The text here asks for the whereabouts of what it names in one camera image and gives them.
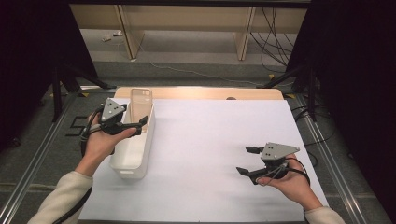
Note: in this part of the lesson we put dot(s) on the yellow floor tape piece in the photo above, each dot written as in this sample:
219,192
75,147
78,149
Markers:
289,95
271,76

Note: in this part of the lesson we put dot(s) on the beige phone case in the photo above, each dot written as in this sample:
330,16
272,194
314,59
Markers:
141,105

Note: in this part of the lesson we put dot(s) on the person's right hand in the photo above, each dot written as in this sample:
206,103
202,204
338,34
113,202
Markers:
294,186

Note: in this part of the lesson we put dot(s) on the black curtain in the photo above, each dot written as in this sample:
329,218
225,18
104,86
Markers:
31,46
358,62

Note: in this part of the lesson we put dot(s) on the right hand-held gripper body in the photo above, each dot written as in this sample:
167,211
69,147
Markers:
277,151

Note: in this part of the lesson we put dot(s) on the aluminium floor rail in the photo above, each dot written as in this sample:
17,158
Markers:
345,189
40,155

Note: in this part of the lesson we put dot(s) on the small white floor object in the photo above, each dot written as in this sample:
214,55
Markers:
106,38
117,33

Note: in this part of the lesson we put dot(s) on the person's left hand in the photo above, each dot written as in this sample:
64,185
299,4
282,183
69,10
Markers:
99,149

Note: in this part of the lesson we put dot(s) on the beige wooden desk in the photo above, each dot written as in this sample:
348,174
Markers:
186,18

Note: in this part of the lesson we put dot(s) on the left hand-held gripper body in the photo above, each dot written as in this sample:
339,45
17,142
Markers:
111,112

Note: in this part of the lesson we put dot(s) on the white plastic bin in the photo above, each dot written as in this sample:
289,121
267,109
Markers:
130,158

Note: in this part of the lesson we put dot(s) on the black metal stand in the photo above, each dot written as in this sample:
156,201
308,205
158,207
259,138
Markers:
57,93
311,93

